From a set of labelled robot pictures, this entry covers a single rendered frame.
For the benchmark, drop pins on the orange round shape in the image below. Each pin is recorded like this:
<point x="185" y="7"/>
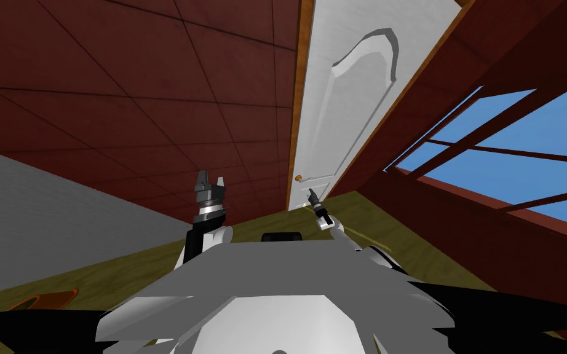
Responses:
<point x="42" y="299"/>

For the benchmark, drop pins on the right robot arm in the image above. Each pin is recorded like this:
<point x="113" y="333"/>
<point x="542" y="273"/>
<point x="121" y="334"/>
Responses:
<point x="500" y="314"/>

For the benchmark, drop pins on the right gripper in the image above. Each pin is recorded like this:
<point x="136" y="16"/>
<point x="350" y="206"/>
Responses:
<point x="314" y="197"/>

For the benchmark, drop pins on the window with brown frame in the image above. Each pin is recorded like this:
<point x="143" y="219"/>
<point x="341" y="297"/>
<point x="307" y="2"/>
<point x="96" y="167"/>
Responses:
<point x="524" y="162"/>

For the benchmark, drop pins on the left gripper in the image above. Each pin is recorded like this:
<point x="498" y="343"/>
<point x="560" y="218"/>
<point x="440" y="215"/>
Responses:
<point x="209" y="193"/>

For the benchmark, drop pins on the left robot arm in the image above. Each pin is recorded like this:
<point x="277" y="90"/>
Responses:
<point x="196" y="242"/>

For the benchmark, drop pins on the white panelled door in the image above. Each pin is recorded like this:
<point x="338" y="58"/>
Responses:
<point x="357" y="98"/>

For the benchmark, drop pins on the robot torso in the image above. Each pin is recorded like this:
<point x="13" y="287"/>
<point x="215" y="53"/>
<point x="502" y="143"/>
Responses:
<point x="283" y="280"/>

